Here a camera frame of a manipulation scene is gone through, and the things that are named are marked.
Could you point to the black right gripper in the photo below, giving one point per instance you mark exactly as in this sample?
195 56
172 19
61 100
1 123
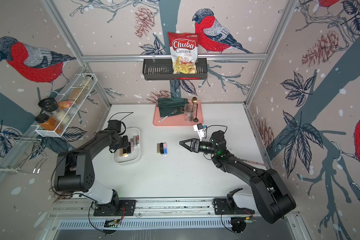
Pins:
195 146

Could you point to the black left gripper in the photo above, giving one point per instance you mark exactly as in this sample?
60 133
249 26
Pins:
125 144

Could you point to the gold black lipstick tube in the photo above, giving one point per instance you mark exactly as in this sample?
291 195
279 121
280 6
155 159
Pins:
125 152

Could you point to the white storage box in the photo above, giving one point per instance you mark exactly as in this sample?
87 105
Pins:
132 157

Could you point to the pink blue lipstick tube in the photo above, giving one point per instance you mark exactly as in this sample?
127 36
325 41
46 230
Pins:
165 149

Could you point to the beige lipstick tube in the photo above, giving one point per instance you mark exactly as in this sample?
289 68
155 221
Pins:
159 148

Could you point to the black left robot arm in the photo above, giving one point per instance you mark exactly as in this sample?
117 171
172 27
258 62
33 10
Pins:
75 174

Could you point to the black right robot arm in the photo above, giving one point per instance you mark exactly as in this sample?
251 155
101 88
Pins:
272 197

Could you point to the pink silicone mat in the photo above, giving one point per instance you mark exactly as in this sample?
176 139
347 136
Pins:
178 120

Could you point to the clear ribbed glass cup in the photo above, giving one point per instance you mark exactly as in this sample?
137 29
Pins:
189 110

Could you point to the gold long spoon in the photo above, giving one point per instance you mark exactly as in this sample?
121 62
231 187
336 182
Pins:
195 109

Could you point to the dark green cloth napkin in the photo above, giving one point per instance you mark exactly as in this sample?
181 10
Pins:
171 106

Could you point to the orange spice jar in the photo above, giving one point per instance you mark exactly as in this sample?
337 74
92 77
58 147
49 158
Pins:
49 123

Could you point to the black lid spice jar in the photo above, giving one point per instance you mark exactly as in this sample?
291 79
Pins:
50 105

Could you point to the Chuba cassava chips bag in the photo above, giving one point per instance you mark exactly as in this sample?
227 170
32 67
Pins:
184 52

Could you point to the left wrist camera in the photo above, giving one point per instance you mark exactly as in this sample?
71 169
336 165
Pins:
115 125

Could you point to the white handled fork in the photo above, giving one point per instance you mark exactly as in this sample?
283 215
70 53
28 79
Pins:
167 116

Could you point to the pink handled fork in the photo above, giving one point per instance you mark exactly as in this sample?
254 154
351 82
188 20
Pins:
255 163

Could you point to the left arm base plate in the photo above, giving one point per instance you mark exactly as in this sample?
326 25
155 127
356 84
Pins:
124 208

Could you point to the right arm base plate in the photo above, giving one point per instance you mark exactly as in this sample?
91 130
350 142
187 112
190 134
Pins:
221 206

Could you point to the white wire spice rack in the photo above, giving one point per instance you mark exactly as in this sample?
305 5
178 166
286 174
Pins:
70 101

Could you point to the black wall basket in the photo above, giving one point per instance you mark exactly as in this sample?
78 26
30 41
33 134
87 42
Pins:
162 70

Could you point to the aluminium front rail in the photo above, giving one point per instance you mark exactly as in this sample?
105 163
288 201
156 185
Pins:
200 207

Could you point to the metal wire hook rack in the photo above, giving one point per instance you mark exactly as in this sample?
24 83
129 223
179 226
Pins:
22 155

